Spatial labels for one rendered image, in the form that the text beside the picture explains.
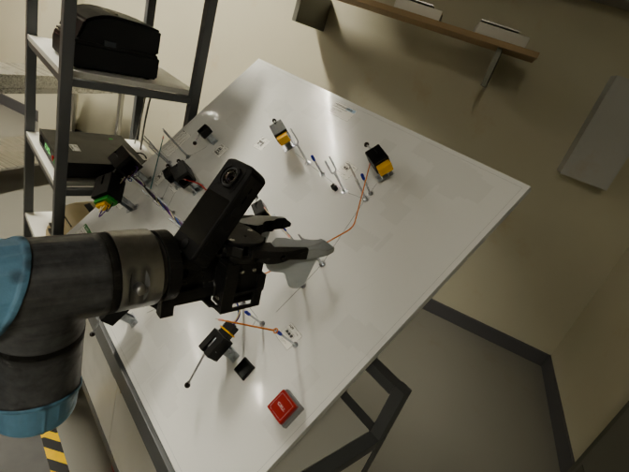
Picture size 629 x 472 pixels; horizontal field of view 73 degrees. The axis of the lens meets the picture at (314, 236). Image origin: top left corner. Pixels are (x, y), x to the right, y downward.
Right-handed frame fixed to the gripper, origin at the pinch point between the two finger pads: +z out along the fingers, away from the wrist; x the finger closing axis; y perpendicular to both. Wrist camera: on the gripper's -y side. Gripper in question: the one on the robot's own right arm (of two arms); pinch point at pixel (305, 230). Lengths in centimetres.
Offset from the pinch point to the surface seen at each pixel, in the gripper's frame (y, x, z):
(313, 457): 76, -15, 38
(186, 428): 62, -30, 6
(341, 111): -12, -59, 65
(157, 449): 68, -32, 1
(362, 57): -46, -202, 229
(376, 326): 28.6, -7.0, 35.9
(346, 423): 76, -18, 55
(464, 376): 152, -47, 241
